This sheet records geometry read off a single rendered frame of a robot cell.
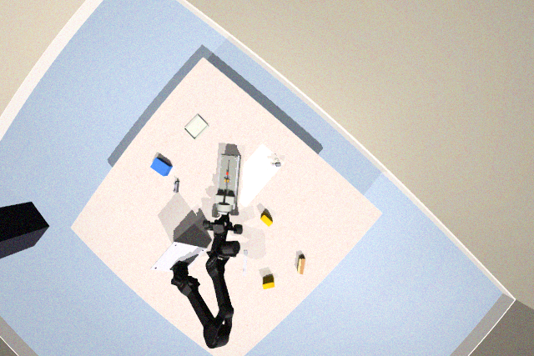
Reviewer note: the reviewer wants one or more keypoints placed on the blue box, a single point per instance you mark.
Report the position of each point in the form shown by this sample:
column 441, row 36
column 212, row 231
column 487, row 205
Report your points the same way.
column 160, row 166

